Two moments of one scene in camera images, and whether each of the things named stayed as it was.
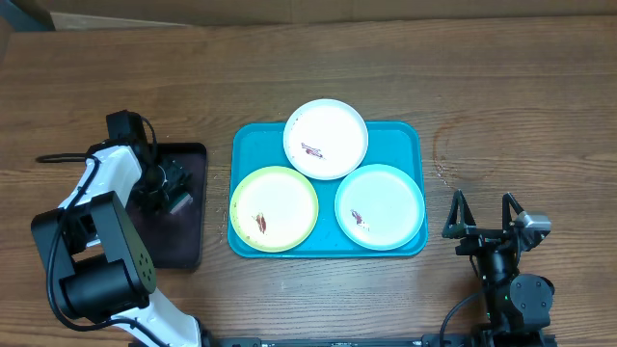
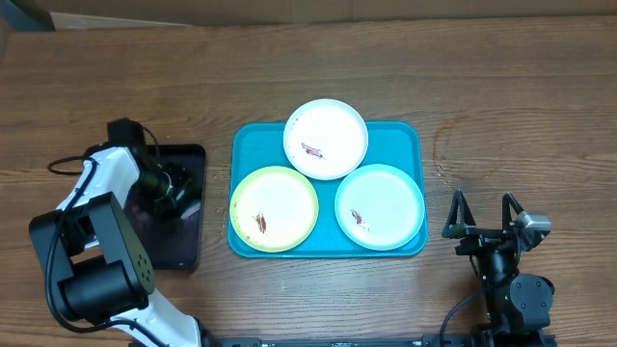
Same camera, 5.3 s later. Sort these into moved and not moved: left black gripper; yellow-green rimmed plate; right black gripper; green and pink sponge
Moved: green and pink sponge
Not moved: yellow-green rimmed plate; right black gripper; left black gripper
